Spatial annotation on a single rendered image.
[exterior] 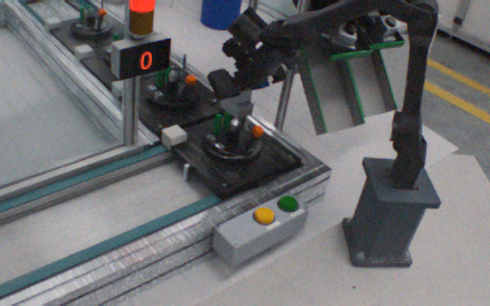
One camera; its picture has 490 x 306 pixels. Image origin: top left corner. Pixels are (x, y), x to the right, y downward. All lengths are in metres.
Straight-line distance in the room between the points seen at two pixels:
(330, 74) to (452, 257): 0.56
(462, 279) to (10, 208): 1.02
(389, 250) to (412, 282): 0.09
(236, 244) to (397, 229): 0.35
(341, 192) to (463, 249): 0.35
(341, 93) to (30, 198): 0.81
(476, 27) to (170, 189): 4.24
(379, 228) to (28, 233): 0.73
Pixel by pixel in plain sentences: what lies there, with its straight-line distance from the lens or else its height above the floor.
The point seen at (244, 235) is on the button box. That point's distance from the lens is 1.07.
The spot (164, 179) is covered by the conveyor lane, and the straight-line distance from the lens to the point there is 1.25.
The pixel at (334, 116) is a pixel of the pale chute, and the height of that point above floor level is 1.02.
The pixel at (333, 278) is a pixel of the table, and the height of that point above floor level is 0.86.
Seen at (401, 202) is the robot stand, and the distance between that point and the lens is 1.11.
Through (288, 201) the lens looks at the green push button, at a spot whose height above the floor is 0.97.
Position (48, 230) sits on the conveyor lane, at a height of 0.92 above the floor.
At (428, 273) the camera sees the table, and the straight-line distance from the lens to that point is 1.28.
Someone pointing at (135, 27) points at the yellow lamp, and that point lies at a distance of 1.08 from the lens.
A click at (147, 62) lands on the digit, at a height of 1.20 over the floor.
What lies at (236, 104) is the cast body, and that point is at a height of 1.11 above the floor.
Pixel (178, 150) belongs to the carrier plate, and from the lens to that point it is 1.25.
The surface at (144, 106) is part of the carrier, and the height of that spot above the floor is 0.97.
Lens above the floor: 1.72
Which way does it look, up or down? 35 degrees down
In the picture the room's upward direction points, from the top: 10 degrees clockwise
